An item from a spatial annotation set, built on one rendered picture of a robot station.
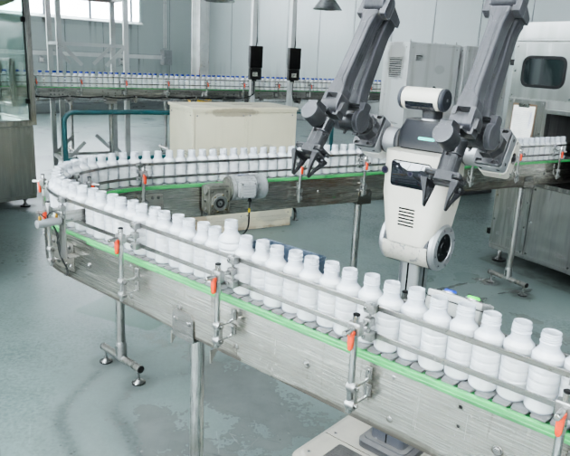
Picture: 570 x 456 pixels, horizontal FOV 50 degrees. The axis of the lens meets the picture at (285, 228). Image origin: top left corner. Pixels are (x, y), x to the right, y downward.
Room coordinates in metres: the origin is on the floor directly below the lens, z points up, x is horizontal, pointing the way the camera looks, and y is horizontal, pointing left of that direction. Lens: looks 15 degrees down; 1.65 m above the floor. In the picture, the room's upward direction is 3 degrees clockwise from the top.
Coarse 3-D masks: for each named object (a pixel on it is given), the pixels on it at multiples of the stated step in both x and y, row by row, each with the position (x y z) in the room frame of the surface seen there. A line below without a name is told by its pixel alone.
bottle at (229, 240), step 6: (228, 222) 1.66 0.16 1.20; (234, 222) 1.66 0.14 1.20; (228, 228) 1.66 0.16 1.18; (234, 228) 1.66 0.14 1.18; (222, 234) 1.67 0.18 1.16; (228, 234) 1.65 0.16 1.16; (234, 234) 1.66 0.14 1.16; (240, 234) 1.68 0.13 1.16; (222, 240) 1.65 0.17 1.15; (228, 240) 1.64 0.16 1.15; (234, 240) 1.65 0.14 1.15; (222, 246) 1.65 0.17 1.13; (228, 246) 1.64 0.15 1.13; (234, 246) 1.64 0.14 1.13; (228, 252) 1.64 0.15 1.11; (222, 258) 1.65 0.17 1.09; (222, 264) 1.65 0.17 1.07; (228, 264) 1.64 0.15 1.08; (222, 270) 1.65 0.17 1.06; (228, 276) 1.64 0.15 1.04
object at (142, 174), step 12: (360, 156) 3.65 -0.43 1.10; (552, 156) 4.59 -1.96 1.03; (144, 168) 2.92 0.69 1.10; (300, 168) 3.37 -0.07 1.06; (36, 180) 2.63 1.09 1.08; (144, 180) 2.90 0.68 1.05; (300, 180) 3.38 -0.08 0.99; (360, 180) 3.66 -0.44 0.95; (468, 180) 4.13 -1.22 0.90; (516, 180) 4.30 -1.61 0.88; (144, 192) 2.92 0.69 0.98; (300, 192) 3.38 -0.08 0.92
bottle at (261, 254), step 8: (264, 240) 1.61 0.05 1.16; (256, 248) 1.59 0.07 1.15; (264, 248) 1.58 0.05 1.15; (256, 256) 1.58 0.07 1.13; (264, 256) 1.58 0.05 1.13; (264, 264) 1.57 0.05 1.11; (256, 272) 1.57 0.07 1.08; (264, 272) 1.57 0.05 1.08; (256, 280) 1.57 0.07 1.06; (256, 296) 1.57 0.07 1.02
